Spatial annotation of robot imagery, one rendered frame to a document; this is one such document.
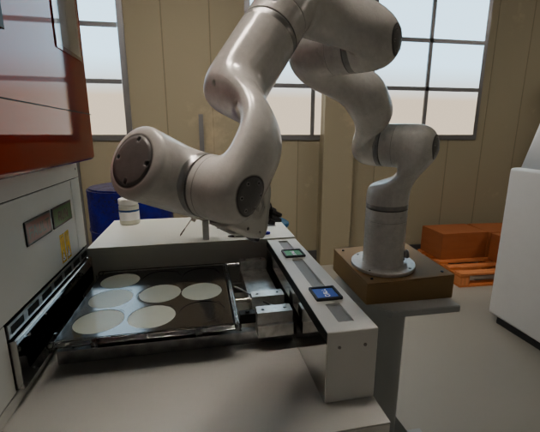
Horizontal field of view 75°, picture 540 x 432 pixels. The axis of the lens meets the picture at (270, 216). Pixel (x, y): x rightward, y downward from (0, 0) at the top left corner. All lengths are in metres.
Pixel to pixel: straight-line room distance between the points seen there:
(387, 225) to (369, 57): 0.52
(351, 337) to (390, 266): 0.48
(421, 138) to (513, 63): 3.65
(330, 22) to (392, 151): 0.45
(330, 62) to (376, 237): 0.54
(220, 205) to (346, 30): 0.41
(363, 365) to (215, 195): 0.44
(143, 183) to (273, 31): 0.28
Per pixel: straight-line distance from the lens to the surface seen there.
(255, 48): 0.51
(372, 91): 0.83
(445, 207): 4.25
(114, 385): 0.80
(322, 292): 0.76
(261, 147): 0.39
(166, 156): 0.39
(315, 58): 0.75
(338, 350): 0.66
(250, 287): 0.98
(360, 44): 0.68
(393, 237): 1.07
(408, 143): 0.99
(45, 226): 0.89
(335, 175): 3.45
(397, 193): 1.03
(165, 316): 0.83
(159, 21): 3.49
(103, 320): 0.86
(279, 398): 0.72
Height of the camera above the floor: 1.29
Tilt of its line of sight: 13 degrees down
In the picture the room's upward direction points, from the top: straight up
